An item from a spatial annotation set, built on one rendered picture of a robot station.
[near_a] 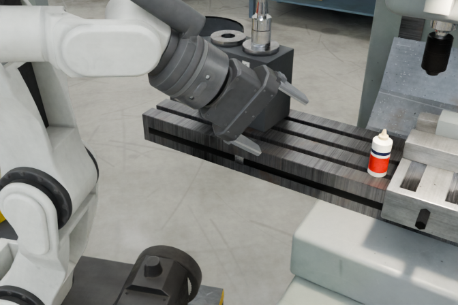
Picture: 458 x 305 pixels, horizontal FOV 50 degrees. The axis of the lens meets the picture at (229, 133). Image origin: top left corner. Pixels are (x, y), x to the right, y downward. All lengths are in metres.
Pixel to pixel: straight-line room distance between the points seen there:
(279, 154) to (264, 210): 1.35
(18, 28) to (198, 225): 1.89
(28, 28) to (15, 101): 0.27
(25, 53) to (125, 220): 1.90
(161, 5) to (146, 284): 0.87
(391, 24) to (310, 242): 0.68
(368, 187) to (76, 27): 0.72
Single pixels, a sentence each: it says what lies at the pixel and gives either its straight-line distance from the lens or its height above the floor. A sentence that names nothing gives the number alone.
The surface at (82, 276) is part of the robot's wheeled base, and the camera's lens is 1.44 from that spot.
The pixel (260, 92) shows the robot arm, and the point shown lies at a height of 1.29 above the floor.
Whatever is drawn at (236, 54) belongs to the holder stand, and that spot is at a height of 1.15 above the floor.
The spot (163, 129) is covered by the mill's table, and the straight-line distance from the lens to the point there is 1.30.
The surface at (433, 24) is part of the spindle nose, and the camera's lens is 1.01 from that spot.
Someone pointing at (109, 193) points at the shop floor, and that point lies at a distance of 2.65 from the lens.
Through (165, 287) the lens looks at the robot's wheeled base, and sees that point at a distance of 1.32.
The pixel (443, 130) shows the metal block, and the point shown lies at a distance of 1.08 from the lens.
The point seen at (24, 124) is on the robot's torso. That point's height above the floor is 1.17.
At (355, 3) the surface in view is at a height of 0.23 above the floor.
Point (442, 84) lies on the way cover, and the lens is 1.42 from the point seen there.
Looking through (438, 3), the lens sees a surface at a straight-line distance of 0.88.
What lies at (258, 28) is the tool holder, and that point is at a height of 1.21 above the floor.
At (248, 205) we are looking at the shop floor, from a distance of 2.50.
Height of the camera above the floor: 1.58
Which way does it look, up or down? 31 degrees down
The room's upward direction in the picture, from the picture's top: straight up
